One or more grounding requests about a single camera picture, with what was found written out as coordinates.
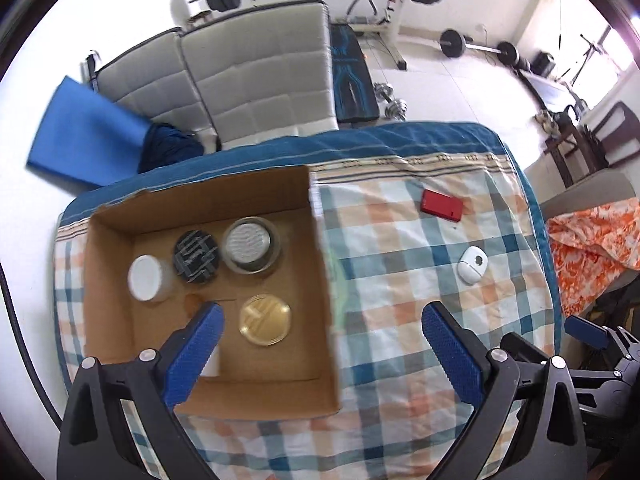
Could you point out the grey curved exercise device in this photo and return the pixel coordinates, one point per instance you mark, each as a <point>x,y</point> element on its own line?
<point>362,10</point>

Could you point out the small red box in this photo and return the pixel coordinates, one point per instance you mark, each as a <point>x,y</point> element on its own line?
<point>441,204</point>

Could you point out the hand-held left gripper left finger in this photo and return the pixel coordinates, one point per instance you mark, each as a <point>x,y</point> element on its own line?
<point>192,355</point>

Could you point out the white round jar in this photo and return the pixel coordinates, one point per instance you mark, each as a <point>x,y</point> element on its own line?
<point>147,277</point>

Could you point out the small white oval device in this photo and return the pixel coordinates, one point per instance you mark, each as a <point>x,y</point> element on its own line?
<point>472,263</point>

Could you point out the cardboard box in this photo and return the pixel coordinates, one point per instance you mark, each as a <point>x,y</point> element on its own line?
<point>280,360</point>

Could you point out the short barbell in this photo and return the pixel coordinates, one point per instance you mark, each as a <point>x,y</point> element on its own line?
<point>452,42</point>

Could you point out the dark wooden curved chair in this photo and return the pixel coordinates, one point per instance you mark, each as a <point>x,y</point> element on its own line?
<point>622,132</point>

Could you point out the white bench press rack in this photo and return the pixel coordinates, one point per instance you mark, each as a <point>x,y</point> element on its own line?
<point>395,20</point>

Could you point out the blue foam mat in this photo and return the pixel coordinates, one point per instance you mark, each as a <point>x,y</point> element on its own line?
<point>85,135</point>

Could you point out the small white bottle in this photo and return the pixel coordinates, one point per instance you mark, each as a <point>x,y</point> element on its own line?
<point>213,362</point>

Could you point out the grey armchair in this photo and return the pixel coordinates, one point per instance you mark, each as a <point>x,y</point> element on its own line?
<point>585,190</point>

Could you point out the orange floral cloth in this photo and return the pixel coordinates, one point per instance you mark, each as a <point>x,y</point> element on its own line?
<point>595,250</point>

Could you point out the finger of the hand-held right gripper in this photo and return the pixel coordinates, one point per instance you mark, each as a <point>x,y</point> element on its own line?
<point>585,331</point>
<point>525,347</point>

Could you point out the blue patterned bench pad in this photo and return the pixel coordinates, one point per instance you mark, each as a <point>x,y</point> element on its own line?
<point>354,75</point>

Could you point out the dark wooden stool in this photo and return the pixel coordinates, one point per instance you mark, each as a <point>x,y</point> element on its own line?
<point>570,145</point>

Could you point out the narrow grey padded chair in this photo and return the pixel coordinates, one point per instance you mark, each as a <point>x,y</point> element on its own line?
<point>145,85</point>

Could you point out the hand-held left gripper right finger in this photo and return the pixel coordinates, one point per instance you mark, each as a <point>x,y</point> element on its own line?
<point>455,355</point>

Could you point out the black patterned round tin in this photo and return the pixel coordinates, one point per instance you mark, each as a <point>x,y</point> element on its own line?
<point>196,256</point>

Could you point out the gold round tin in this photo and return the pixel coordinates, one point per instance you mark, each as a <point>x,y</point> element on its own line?
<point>264,319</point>

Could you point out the pair of light shoes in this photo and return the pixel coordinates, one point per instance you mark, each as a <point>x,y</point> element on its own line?
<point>546,121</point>

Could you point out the brown walnut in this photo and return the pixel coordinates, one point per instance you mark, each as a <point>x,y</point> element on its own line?
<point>192,302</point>

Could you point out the black speaker box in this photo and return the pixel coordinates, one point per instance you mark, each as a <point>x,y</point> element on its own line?
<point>543,63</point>

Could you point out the window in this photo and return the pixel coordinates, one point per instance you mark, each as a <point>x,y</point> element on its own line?
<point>612,47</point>

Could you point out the dark blue cloth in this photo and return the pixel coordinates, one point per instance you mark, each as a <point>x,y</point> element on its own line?
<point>170,147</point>

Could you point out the black tripod stand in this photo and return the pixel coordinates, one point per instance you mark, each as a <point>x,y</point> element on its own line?
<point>582,60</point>

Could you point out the wide grey padded chair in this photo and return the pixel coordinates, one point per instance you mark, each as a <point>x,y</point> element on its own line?
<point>265,70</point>

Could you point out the silver perforated-lid jar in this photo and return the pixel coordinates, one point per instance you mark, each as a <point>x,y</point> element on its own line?
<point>250,247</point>

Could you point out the checked tablecloth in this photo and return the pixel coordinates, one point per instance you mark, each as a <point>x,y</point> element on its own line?
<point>400,320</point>

